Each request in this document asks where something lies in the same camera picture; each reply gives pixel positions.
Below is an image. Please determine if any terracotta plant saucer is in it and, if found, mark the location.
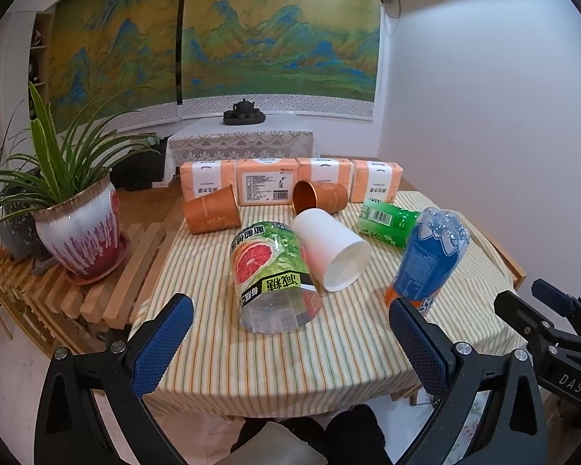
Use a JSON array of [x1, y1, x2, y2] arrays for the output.
[[68, 231, 131, 286]]

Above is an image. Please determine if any wooden slatted bench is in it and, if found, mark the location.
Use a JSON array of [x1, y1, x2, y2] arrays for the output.
[[0, 189, 172, 347]]

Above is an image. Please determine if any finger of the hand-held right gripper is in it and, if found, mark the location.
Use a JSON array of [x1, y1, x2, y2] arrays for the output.
[[531, 278, 581, 338], [494, 289, 581, 350]]

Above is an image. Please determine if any plant in white red pot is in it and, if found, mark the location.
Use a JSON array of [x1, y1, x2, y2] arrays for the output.
[[0, 82, 162, 279]]

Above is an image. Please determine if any dark tea set tray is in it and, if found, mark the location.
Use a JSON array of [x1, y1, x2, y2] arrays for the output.
[[223, 98, 266, 127]]

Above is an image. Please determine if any blue label plastic bottle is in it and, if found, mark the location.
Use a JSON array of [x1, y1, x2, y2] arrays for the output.
[[385, 207, 470, 315]]

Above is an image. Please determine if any white paper cup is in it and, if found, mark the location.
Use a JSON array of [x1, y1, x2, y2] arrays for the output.
[[290, 208, 373, 293]]

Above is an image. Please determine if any wooden wall shelf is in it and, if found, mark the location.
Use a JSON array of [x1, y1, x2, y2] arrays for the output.
[[28, 10, 56, 103]]

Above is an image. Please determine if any landscape wall mural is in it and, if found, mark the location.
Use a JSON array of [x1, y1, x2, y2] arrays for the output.
[[43, 0, 384, 123]]

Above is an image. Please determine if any lace-covered side table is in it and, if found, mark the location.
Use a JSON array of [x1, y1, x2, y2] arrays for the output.
[[165, 121, 320, 181]]

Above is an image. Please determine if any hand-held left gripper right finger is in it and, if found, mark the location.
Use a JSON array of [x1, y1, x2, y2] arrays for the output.
[[388, 295, 549, 465]]

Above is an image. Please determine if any copper-lined orange paper cup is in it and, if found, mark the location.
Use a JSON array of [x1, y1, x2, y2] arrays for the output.
[[292, 180, 349, 215]]

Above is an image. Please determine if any plant in grey pot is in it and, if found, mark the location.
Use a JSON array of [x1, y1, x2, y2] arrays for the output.
[[0, 155, 54, 262]]

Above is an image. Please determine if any striped tablecloth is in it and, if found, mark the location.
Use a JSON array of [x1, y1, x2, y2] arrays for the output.
[[134, 189, 528, 418]]

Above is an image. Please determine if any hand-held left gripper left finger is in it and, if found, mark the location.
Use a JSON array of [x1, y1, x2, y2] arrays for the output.
[[33, 293, 195, 465]]

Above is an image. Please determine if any orange tissue pack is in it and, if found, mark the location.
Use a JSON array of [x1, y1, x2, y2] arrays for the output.
[[349, 159, 405, 203], [296, 157, 354, 186], [180, 161, 238, 203], [235, 159, 298, 207]]

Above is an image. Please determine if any green plastic bottle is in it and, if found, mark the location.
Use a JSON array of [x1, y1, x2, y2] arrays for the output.
[[357, 198, 423, 251]]

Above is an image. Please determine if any grapefruit label plastic bottle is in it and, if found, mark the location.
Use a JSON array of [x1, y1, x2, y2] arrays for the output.
[[230, 220, 324, 334]]

